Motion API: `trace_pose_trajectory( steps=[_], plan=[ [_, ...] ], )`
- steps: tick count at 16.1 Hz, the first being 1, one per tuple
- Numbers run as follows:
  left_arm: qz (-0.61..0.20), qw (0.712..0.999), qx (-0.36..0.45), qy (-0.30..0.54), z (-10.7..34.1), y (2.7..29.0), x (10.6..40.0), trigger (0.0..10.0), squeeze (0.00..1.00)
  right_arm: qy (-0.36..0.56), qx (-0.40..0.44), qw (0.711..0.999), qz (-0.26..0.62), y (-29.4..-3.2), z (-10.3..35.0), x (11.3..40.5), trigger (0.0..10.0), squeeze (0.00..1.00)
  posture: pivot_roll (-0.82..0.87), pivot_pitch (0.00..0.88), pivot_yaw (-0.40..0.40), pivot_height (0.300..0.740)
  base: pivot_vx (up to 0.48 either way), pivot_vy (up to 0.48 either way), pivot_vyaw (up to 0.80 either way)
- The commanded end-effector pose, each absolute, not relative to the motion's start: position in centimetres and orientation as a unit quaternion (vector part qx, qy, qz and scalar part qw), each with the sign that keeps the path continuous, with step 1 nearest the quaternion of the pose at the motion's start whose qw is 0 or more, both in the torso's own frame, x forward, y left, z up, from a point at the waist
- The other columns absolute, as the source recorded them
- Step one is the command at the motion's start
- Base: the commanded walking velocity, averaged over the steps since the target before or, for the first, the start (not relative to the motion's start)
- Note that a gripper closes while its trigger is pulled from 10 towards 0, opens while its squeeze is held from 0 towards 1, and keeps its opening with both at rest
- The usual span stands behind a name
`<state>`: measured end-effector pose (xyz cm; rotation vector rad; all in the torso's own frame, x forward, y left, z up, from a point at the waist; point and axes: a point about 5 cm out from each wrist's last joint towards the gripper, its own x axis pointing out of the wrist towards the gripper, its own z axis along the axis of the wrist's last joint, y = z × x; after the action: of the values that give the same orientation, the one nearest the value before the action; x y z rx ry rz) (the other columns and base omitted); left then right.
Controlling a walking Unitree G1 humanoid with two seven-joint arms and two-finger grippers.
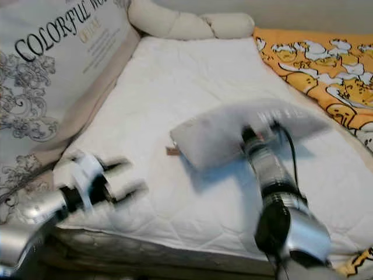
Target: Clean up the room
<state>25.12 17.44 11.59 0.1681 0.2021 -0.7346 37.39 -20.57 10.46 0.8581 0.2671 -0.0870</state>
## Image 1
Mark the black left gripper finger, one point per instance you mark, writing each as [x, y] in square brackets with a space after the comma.
[118, 164]
[134, 191]

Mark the white quilted mattress pad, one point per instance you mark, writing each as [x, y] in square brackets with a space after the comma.
[180, 87]

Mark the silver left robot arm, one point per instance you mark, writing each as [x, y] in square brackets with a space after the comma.
[23, 233]

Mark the yellow cartoon egg blanket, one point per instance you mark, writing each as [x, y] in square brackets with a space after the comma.
[315, 64]

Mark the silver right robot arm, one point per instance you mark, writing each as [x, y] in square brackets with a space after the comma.
[274, 175]

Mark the grey pillow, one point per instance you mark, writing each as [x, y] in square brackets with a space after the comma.
[210, 137]

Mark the beige patterned mattress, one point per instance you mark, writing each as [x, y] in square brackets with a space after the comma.
[151, 251]

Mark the beige knotted bolster pillow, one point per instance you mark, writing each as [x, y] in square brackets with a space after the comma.
[163, 26]

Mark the small brown pillow label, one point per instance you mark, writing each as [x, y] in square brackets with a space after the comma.
[172, 151]

